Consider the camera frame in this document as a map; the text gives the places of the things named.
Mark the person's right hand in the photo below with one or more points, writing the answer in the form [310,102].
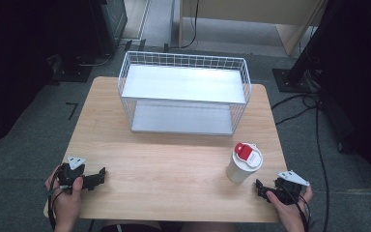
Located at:
[286,209]

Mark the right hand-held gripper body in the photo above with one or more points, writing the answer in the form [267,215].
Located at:
[290,188]

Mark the light wooden desk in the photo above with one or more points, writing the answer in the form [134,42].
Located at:
[254,13]

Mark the black metal stand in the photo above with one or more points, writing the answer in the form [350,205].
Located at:
[312,42]

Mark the dark cabinet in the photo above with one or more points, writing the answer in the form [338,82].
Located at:
[109,25]

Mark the white cup with red lid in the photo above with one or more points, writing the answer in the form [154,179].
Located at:
[242,167]

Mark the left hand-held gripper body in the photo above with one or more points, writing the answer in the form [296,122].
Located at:
[69,172]

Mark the black stand base plate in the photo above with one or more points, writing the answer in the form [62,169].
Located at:
[290,82]

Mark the person's left hand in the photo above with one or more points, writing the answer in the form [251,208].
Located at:
[66,206]

